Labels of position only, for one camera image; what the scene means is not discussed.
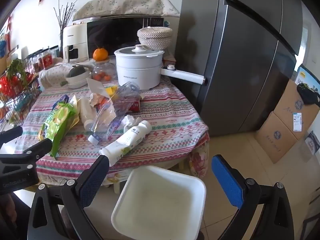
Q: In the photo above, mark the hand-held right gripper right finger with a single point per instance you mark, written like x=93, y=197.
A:
x=226, y=182

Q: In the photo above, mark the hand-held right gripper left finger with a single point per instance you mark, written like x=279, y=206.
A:
x=93, y=181

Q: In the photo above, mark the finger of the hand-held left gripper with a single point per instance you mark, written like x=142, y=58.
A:
x=11, y=134
x=37, y=148

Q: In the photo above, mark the white plastic bin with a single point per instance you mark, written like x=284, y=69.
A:
x=160, y=205

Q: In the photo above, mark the green snack bag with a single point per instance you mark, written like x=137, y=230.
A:
x=58, y=127

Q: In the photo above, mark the floral table skirt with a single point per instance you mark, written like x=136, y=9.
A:
x=198, y=160

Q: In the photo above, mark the white bottle green print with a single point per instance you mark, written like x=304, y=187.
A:
x=130, y=140

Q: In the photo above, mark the red and green plant bunch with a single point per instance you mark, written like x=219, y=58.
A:
x=15, y=77

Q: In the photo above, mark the clear plastic water bottle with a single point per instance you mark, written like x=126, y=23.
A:
x=105, y=125

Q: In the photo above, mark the small white bottle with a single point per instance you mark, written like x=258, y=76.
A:
x=86, y=115

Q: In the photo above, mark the large cardboard box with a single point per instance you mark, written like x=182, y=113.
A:
x=277, y=140
x=287, y=110

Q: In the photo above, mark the crumpled white tissue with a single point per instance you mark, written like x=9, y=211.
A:
x=95, y=100
x=131, y=123

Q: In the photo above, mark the cream plate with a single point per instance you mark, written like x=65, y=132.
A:
x=75, y=85

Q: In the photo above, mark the red label glass jar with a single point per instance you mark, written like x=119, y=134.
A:
x=38, y=65
x=48, y=61

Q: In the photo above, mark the red drink can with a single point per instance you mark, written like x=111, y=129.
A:
x=135, y=105

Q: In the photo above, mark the dark green squash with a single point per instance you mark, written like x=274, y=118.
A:
x=77, y=71

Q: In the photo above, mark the clear plastic bag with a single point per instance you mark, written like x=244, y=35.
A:
x=125, y=95

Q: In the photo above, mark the yellow wrapper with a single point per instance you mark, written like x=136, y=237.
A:
x=112, y=90

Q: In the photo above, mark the small orange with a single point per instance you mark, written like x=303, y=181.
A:
x=107, y=77
x=98, y=77

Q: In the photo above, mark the glass teapot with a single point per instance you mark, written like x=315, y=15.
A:
x=110, y=68

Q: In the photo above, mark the cream air fryer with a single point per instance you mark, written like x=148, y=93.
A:
x=75, y=42

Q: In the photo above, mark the large orange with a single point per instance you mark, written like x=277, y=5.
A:
x=100, y=54

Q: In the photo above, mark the white electric cooking pot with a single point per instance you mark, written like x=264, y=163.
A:
x=137, y=72

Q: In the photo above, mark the grey refrigerator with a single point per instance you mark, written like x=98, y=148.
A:
x=237, y=55

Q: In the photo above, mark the dry twigs in vase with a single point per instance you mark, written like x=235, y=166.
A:
x=63, y=17

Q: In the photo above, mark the blue printed carton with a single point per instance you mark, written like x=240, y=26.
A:
x=308, y=76

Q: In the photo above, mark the black microwave oven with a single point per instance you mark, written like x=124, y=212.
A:
x=112, y=35

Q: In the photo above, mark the floral microwave cover cloth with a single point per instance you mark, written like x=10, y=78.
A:
x=125, y=5

